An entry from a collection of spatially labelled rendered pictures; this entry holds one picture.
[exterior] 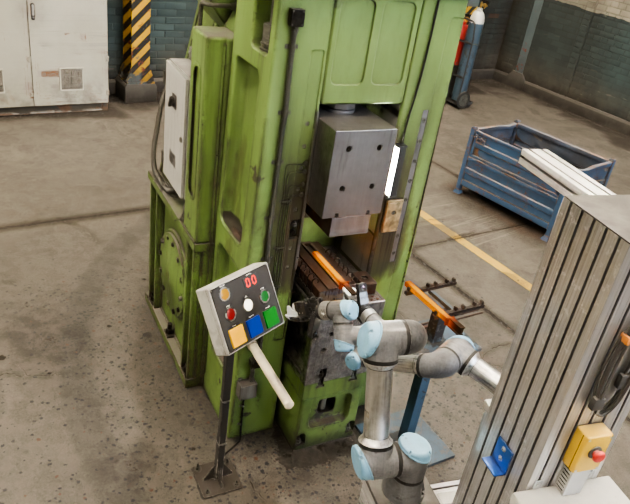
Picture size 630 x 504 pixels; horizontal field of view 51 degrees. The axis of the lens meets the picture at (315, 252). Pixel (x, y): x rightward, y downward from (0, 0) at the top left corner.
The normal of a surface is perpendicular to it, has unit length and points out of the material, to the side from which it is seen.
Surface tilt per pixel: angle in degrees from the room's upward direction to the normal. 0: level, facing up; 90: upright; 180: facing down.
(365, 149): 90
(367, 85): 90
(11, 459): 0
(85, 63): 90
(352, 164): 90
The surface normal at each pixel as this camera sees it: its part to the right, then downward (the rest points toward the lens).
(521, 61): -0.84, 0.16
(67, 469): 0.14, -0.86
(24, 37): 0.56, 0.47
